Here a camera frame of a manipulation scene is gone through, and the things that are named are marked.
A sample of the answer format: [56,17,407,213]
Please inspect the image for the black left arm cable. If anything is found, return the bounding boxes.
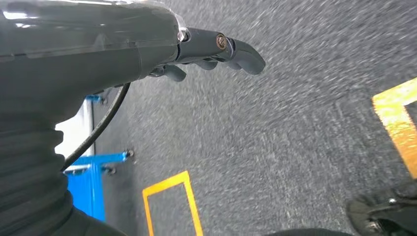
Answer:
[61,83,132,172]

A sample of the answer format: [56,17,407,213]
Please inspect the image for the blue wheeled cart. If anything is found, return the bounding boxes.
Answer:
[63,93,135,223]

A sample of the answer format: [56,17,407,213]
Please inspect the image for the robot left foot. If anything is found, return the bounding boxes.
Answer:
[346,180,417,236]

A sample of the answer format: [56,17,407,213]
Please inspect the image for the yellow floor tape square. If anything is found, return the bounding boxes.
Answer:
[142,170,205,236]
[372,77,417,180]

